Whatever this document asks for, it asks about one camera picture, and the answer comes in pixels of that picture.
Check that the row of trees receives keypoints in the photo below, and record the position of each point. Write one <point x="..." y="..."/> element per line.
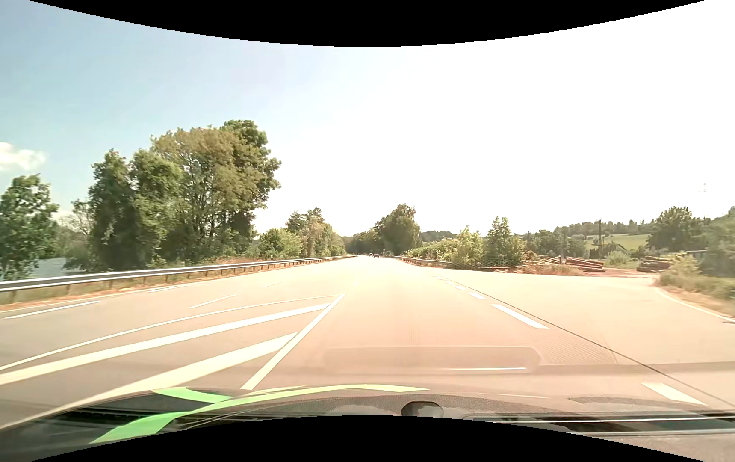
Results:
<point x="316" y="240"/>

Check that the grey asphalt road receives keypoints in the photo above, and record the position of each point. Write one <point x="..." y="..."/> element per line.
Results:
<point x="399" y="308"/>

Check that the low roadside fence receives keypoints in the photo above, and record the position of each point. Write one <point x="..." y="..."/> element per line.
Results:
<point x="444" y="263"/>

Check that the row of bushes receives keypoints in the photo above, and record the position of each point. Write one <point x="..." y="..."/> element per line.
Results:
<point x="470" y="249"/>

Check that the car's own bonnet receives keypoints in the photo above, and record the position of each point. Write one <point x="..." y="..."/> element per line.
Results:
<point x="316" y="410"/>

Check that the large green tree clump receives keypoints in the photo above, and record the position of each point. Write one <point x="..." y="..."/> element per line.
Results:
<point x="181" y="199"/>

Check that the stack of logs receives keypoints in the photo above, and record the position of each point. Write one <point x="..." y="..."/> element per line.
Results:
<point x="582" y="263"/>

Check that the dark pole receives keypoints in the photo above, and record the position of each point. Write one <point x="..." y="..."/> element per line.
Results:
<point x="599" y="238"/>

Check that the wooded hillside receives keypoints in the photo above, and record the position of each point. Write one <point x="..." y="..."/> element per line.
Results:
<point x="694" y="231"/>

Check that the small green tree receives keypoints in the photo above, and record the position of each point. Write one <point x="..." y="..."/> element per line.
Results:
<point x="21" y="224"/>

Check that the grass verge with bushes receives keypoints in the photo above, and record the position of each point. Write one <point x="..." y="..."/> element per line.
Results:
<point x="726" y="289"/>

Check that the grey metal guard rail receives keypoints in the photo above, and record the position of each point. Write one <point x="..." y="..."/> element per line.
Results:
<point x="85" y="278"/>

